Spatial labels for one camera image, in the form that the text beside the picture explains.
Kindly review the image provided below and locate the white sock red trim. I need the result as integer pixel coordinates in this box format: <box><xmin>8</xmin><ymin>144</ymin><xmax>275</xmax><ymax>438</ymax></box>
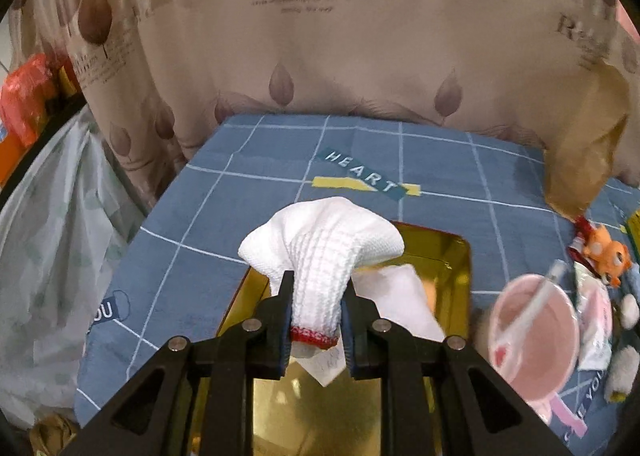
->
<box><xmin>238</xmin><ymin>197</ymin><xmax>405</xmax><ymax>356</ymax></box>

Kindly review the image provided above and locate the gold metal tin tray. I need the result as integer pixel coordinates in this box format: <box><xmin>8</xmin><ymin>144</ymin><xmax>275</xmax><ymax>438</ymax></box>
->
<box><xmin>186</xmin><ymin>221</ymin><xmax>474</xmax><ymax>456</ymax></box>

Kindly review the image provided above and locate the white plastic spoon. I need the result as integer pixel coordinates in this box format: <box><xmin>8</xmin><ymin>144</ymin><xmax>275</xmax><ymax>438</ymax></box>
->
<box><xmin>489</xmin><ymin>260</ymin><xmax>567</xmax><ymax>372</ymax></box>

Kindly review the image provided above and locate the pink ceramic mug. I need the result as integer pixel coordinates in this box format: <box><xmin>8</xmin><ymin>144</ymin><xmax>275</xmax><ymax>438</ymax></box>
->
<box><xmin>484</xmin><ymin>274</ymin><xmax>586</xmax><ymax>433</ymax></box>

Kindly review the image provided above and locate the blue plaid bed sheet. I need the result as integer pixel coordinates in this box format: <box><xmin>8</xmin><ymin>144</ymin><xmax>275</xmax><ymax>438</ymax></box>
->
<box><xmin>74</xmin><ymin>113</ymin><xmax>640</xmax><ymax>456</ymax></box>

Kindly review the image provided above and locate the mustard yellow cloth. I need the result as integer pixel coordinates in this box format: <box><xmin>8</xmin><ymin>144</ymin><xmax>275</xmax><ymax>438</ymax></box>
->
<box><xmin>28</xmin><ymin>414</ymin><xmax>80</xmax><ymax>456</ymax></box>

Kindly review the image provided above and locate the white wet wipes packet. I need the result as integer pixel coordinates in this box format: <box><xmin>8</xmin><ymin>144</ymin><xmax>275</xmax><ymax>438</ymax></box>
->
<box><xmin>574</xmin><ymin>262</ymin><xmax>613</xmax><ymax>372</ymax></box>

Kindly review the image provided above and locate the green printed plastic cover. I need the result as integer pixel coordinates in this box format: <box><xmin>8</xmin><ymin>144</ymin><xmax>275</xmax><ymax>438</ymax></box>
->
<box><xmin>1</xmin><ymin>109</ymin><xmax>145</xmax><ymax>428</ymax></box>

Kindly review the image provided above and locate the dark red folded cloth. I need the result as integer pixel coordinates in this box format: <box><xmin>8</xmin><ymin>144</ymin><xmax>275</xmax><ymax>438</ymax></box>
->
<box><xmin>567</xmin><ymin>215</ymin><xmax>593</xmax><ymax>262</ymax></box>

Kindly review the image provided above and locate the white fluffy fleece pouch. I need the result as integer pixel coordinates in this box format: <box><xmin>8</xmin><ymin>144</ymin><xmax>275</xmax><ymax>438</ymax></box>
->
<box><xmin>604</xmin><ymin>346</ymin><xmax>639</xmax><ymax>403</ymax></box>

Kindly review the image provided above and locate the orange plush toy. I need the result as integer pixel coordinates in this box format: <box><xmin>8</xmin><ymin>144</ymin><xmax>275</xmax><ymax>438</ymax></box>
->
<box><xmin>582</xmin><ymin>226</ymin><xmax>632</xmax><ymax>288</ymax></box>

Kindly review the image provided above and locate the kraft paper snack bag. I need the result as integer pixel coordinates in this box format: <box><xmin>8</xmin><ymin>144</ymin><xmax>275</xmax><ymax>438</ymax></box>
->
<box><xmin>542</xmin><ymin>60</ymin><xmax>631</xmax><ymax>221</ymax></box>

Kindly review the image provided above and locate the yellow tissue pack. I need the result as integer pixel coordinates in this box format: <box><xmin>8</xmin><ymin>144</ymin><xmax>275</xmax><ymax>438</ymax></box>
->
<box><xmin>625</xmin><ymin>209</ymin><xmax>640</xmax><ymax>260</ymax></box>

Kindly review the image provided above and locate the orange storage box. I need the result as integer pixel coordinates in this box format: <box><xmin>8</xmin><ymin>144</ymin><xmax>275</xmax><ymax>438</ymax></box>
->
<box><xmin>0</xmin><ymin>123</ymin><xmax>28</xmax><ymax>187</ymax></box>

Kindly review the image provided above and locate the beige leaf print curtain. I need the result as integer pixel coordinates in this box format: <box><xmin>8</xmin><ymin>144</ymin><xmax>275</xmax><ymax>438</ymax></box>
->
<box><xmin>6</xmin><ymin>0</ymin><xmax>639</xmax><ymax>203</ymax></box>

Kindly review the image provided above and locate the red plastic bag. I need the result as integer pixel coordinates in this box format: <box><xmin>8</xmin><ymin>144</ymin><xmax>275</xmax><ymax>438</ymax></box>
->
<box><xmin>1</xmin><ymin>52</ymin><xmax>80</xmax><ymax>149</ymax></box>

